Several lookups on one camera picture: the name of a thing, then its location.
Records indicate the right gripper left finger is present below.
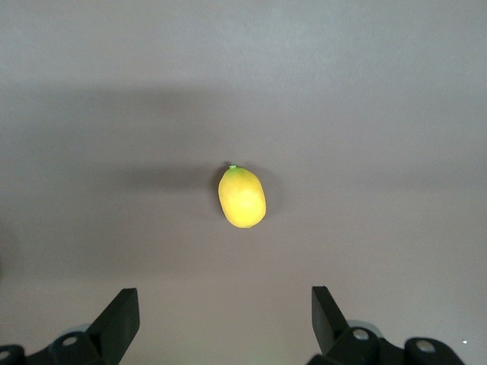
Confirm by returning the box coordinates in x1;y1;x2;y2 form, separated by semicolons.
48;287;141;365

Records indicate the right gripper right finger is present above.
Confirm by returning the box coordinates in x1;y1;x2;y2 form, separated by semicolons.
307;285;405;365

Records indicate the yellow lemon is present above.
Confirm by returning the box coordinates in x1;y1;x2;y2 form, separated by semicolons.
217;163;268;230

